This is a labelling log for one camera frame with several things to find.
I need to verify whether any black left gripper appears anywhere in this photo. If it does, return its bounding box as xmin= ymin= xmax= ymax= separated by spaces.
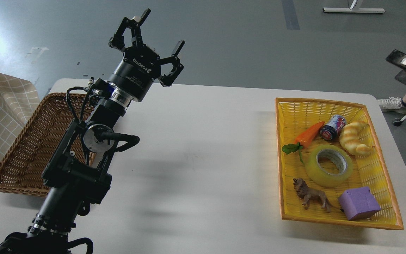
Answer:
xmin=108 ymin=8 xmax=186 ymax=102

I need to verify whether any yellow tape roll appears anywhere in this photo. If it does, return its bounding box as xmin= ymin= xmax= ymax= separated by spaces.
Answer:
xmin=305 ymin=144 xmax=354 ymax=188

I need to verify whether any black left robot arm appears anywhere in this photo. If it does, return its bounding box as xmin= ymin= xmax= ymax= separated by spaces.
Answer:
xmin=0 ymin=9 xmax=185 ymax=254

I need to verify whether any yellow plastic basket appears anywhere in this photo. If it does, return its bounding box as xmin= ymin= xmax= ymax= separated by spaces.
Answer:
xmin=275 ymin=98 xmax=404 ymax=230

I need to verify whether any brown wicker basket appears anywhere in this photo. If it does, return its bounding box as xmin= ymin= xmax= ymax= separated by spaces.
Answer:
xmin=0 ymin=93 xmax=74 ymax=197

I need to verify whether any orange toy carrot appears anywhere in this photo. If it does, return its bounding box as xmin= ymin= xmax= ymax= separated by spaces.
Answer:
xmin=281 ymin=122 xmax=325 ymax=165

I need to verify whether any small drink can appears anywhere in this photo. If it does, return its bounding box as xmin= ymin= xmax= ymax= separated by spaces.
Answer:
xmin=319 ymin=114 xmax=347 ymax=140

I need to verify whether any brown toy lion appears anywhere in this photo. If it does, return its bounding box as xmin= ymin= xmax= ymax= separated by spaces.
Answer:
xmin=293 ymin=177 xmax=334 ymax=213

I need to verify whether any toy croissant bread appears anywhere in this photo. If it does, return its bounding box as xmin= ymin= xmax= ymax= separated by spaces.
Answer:
xmin=339 ymin=121 xmax=372 ymax=156

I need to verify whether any purple foam cube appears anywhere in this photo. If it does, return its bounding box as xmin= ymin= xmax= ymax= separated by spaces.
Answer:
xmin=337 ymin=186 xmax=381 ymax=221

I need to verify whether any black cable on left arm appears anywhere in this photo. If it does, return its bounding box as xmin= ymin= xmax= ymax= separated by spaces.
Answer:
xmin=66 ymin=86 xmax=98 ymax=120

